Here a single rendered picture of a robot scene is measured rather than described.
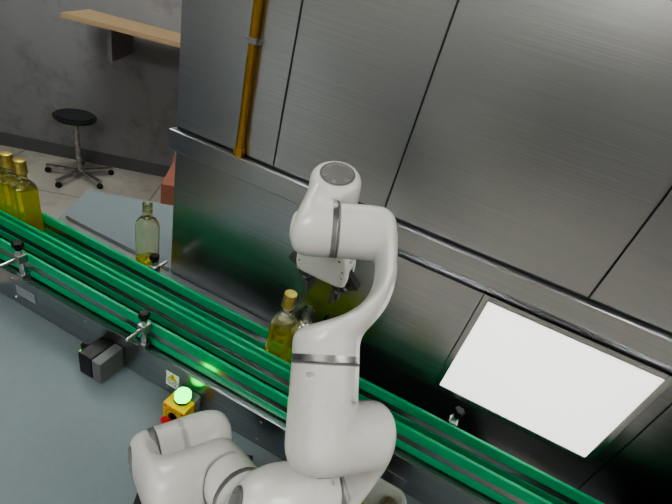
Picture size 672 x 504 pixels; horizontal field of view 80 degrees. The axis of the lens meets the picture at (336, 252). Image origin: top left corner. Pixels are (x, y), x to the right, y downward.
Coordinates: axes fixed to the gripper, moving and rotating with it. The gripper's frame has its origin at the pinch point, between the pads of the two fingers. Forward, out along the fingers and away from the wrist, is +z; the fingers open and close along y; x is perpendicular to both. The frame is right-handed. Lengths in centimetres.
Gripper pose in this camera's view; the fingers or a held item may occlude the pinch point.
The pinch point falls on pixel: (321, 287)
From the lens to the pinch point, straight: 78.9
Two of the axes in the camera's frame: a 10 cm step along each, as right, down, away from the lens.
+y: -8.9, -4.1, 2.2
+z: -1.0, 6.3, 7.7
